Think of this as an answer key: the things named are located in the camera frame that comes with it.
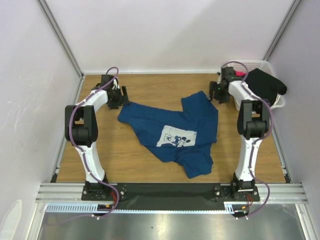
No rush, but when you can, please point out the blue printed t shirt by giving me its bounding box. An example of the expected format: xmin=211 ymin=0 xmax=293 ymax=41
xmin=118 ymin=91 xmax=219 ymax=179

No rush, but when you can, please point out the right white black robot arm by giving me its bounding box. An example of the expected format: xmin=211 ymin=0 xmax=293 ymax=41
xmin=209 ymin=66 xmax=270 ymax=202

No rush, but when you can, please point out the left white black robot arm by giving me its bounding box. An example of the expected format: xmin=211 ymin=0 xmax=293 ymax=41
xmin=64 ymin=73 xmax=129 ymax=202

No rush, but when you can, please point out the red garment in basket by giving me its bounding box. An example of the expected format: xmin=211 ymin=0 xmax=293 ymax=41
xmin=235 ymin=71 xmax=247 ymax=77

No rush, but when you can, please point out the black t shirt in basket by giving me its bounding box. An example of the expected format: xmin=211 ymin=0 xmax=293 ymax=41
xmin=245 ymin=68 xmax=288 ymax=107

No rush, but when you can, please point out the white plastic laundry basket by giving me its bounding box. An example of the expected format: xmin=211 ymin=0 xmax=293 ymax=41
xmin=226 ymin=59 xmax=286 ymax=110

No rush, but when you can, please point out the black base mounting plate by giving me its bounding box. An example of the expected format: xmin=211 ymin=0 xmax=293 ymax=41
xmin=85 ymin=183 xmax=260 ymax=210

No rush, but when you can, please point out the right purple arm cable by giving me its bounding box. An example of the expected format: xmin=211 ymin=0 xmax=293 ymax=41
xmin=219 ymin=61 xmax=272 ymax=221

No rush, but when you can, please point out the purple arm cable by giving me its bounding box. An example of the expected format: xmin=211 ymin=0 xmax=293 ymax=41
xmin=47 ymin=66 xmax=121 ymax=225
xmin=219 ymin=61 xmax=272 ymax=221

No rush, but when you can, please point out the left aluminium frame post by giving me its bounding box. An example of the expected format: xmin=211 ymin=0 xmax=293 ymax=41
xmin=36 ymin=0 xmax=84 ymax=79

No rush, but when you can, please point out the aluminium frame post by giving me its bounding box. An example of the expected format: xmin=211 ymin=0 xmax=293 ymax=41
xmin=36 ymin=0 xmax=84 ymax=79
xmin=262 ymin=0 xmax=303 ymax=61

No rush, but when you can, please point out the right aluminium frame post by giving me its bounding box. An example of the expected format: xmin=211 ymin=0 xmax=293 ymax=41
xmin=262 ymin=0 xmax=303 ymax=61

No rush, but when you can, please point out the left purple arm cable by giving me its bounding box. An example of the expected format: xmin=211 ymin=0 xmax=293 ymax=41
xmin=47 ymin=66 xmax=121 ymax=225

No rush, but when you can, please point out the grey slotted cable duct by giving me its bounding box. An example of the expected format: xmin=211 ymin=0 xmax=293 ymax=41
xmin=46 ymin=202 xmax=245 ymax=215

